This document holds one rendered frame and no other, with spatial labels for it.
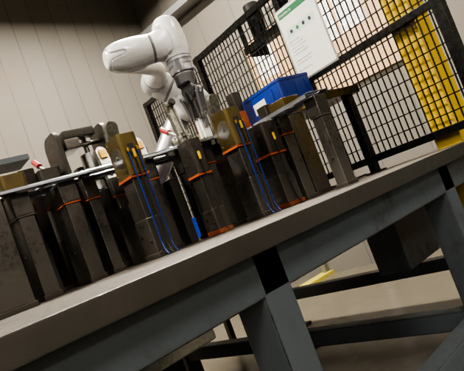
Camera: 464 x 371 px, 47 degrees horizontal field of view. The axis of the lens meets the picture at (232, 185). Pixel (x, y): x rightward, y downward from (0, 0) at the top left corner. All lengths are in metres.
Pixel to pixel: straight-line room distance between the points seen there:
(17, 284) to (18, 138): 3.28
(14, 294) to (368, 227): 0.81
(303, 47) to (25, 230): 1.29
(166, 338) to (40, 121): 3.97
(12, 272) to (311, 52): 1.40
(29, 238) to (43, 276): 0.10
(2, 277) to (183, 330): 0.60
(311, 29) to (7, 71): 3.09
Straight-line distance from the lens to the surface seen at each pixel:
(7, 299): 1.32
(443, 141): 1.96
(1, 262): 1.32
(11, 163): 1.89
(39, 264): 1.49
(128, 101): 5.22
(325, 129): 1.65
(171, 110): 2.03
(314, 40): 2.18
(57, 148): 1.81
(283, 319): 0.98
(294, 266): 1.02
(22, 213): 1.50
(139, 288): 0.74
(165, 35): 1.90
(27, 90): 4.76
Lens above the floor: 0.73
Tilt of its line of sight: 3 degrees up
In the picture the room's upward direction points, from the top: 21 degrees counter-clockwise
